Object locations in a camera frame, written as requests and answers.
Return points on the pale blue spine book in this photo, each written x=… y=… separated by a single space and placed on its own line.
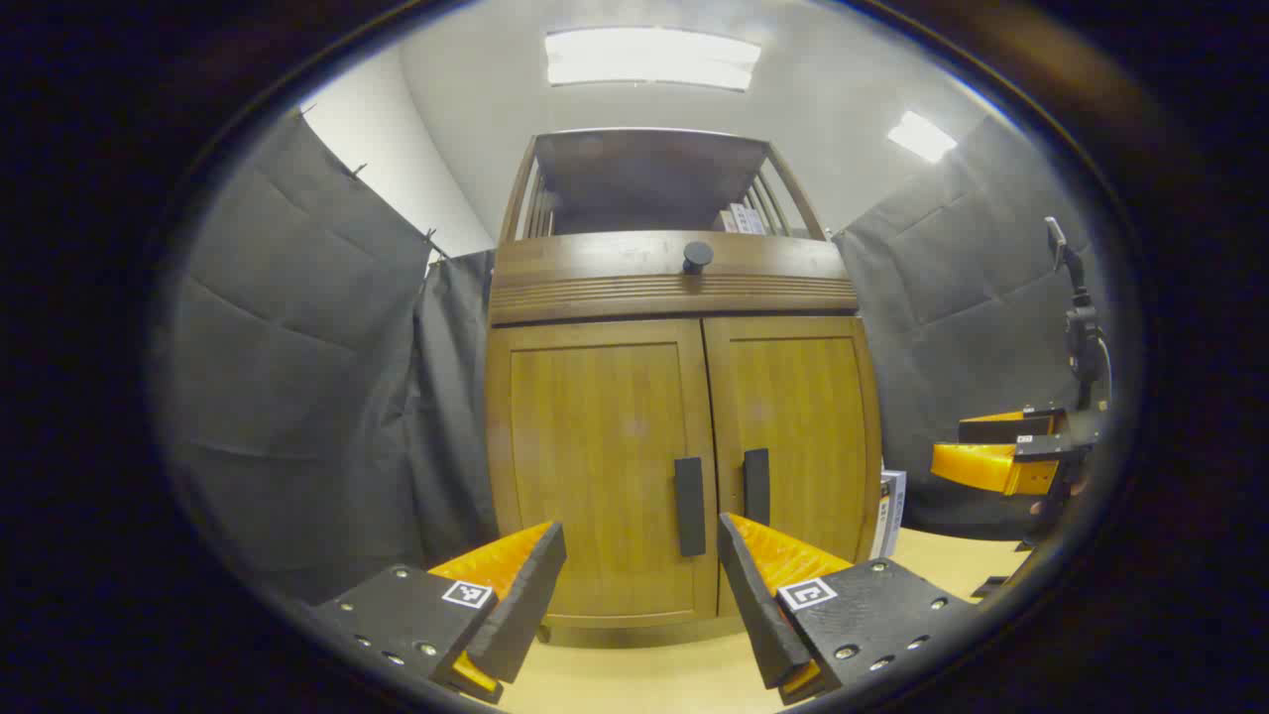
x=898 y=511

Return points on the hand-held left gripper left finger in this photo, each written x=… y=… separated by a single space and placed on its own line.
x=525 y=595

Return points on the wooden shoe cabinet door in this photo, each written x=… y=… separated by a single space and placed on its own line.
x=595 y=466
x=803 y=436

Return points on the black backdrop cloth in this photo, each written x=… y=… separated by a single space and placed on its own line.
x=952 y=297
x=297 y=377

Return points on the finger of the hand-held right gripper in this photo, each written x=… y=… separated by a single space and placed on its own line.
x=991 y=468
x=1006 y=429

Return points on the large ceiling light panel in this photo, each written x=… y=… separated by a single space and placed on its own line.
x=649 y=58

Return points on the small white box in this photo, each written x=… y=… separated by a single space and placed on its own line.
x=744 y=218

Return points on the white yellow spine book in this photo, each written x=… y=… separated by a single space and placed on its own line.
x=881 y=516

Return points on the small ceiling light panel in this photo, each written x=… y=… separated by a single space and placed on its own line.
x=922 y=137

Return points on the wooden double-door shoe cabinet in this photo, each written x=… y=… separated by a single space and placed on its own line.
x=634 y=174

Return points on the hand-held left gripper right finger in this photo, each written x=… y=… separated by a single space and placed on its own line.
x=758 y=605

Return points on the wooden ribbed cabinet drawer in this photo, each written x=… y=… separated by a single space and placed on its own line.
x=595 y=263

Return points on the round black drawer knob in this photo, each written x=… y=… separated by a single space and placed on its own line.
x=697 y=256

